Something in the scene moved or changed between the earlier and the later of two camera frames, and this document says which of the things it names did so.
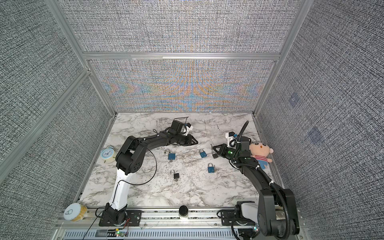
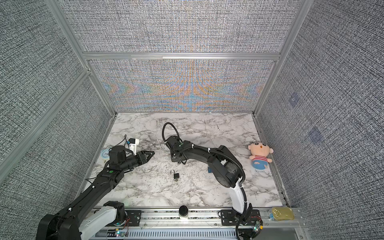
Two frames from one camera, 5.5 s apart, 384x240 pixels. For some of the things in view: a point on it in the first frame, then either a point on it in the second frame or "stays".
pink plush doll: [260, 151] stays
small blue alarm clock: [108, 155] stays
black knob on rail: [183, 210] stays
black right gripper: [224, 148] to [173, 159]
